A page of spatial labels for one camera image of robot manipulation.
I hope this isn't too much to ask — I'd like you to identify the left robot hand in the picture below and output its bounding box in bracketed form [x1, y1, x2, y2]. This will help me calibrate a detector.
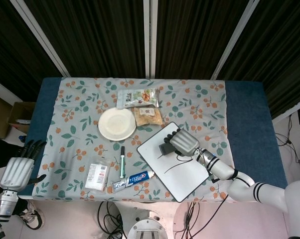
[0, 139, 47, 192]

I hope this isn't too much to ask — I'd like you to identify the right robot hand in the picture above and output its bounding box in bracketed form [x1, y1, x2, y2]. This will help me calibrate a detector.
[164, 127, 201, 157]

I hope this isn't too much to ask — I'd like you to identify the dark grey whiteboard eraser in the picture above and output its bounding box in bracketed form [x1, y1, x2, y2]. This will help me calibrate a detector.
[158, 141, 177, 157]

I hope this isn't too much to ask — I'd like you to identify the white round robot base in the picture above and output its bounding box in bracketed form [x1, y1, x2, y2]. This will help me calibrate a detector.
[127, 211, 168, 239]

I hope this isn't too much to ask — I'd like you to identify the white whiteboard with black rim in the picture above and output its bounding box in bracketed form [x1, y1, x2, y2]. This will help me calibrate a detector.
[136, 121, 217, 203]

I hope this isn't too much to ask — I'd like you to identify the clear bag of orange snacks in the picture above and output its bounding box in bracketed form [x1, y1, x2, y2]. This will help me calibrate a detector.
[131, 106, 163, 127]

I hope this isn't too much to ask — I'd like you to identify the black and white sneaker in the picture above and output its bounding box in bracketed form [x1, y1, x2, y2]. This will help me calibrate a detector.
[20, 201, 45, 229]

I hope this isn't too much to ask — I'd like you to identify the blue toothpaste tube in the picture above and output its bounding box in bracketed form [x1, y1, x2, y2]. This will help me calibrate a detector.
[109, 170, 156, 193]

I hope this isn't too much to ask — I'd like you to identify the brown cardboard box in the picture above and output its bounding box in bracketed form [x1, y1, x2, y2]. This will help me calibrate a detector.
[0, 91, 36, 139]

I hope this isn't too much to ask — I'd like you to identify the blue table cover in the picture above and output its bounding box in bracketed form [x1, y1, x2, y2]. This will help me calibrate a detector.
[17, 77, 292, 200]

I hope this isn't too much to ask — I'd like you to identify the green snack bag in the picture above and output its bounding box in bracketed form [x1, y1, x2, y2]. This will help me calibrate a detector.
[116, 87, 161, 110]

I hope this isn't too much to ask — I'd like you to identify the green marker pen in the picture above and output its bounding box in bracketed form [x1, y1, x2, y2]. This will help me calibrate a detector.
[119, 146, 127, 179]

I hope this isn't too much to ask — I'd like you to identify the floral patterned tablecloth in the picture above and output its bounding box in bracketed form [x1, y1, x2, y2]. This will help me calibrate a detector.
[31, 77, 241, 201]

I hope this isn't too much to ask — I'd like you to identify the white round plate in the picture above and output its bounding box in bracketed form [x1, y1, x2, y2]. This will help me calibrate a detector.
[98, 107, 137, 141]

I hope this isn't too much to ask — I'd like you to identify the white tissue pack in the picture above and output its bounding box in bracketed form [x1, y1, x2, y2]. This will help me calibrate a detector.
[84, 157, 111, 192]

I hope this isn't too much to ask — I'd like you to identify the black pleated curtain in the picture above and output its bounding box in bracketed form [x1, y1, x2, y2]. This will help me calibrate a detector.
[22, 0, 147, 78]
[156, 0, 250, 80]
[0, 0, 66, 100]
[217, 0, 300, 120]

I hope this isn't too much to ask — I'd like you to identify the black floor cable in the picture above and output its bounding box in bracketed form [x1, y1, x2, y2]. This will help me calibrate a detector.
[97, 201, 125, 239]
[173, 193, 229, 239]
[274, 116, 300, 165]

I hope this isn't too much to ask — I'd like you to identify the white frame post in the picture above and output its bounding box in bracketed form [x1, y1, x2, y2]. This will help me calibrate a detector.
[10, 0, 71, 77]
[143, 0, 158, 80]
[211, 0, 261, 80]

